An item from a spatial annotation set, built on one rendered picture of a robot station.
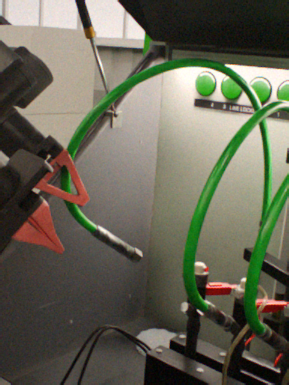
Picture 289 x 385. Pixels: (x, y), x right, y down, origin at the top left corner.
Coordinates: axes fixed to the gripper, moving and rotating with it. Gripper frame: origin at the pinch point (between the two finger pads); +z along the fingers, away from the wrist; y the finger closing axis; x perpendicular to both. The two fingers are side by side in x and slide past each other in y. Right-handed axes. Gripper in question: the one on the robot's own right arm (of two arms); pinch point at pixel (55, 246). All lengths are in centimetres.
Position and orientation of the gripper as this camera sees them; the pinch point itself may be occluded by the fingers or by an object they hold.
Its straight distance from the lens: 59.2
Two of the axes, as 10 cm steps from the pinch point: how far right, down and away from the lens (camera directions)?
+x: -5.7, -2.5, 7.8
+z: 5.3, 6.2, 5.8
